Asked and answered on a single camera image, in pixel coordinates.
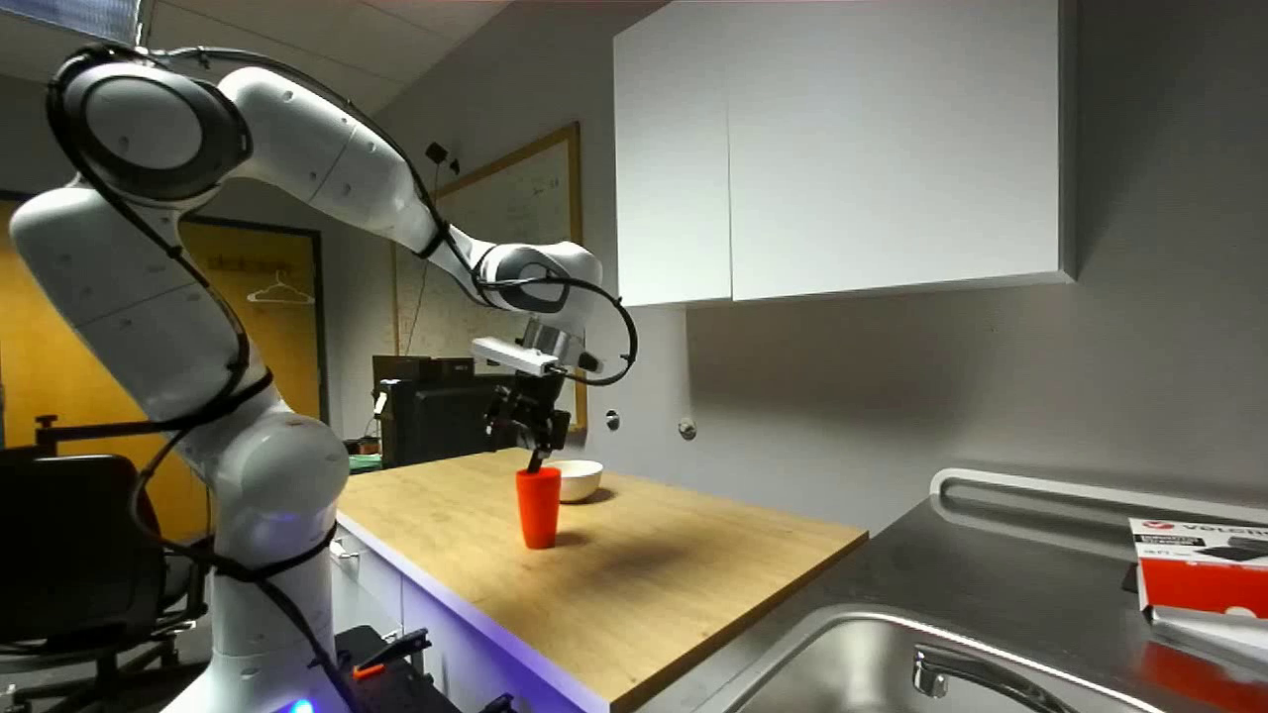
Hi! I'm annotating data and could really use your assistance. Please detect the black box on counter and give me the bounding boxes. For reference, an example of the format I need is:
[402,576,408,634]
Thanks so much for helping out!
[371,356,517,469]

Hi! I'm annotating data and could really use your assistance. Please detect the stainless steel sink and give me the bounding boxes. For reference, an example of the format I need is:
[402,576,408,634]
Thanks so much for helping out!
[701,606,1160,713]

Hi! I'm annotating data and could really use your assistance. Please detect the wooden countertop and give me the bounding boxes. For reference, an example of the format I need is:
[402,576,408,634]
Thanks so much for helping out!
[337,453,865,713]

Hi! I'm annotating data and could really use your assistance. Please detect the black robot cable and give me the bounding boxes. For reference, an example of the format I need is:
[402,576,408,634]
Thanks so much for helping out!
[42,42,642,713]

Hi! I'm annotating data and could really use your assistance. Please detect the white bowl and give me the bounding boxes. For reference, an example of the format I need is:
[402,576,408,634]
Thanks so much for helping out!
[557,461,602,502]

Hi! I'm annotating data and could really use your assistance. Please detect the orange plastic cup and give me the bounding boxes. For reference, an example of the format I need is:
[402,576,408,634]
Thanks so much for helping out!
[517,469,561,550]

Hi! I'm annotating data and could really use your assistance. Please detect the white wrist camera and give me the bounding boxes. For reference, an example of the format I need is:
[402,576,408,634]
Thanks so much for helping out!
[473,335,557,377]

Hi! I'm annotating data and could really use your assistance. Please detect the red white cardboard box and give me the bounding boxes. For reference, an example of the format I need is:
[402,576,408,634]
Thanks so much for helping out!
[1131,519,1268,659]

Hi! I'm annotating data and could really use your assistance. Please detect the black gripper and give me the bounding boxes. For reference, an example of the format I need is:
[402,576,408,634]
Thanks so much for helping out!
[489,372,571,473]

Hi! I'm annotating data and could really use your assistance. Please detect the wooden framed whiteboard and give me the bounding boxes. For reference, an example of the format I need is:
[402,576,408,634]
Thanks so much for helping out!
[390,119,590,449]

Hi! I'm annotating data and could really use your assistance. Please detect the white wall cabinet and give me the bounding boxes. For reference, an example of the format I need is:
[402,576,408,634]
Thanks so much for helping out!
[614,0,1070,304]

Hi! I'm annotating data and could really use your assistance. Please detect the black office chair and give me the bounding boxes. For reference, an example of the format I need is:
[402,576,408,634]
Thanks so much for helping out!
[0,449,167,672]

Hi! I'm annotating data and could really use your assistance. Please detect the chrome faucet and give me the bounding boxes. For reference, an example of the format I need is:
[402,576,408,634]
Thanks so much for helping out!
[913,648,1073,713]

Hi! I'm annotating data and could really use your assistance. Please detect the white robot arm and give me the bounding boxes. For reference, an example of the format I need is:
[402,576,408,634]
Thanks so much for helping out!
[9,49,598,713]

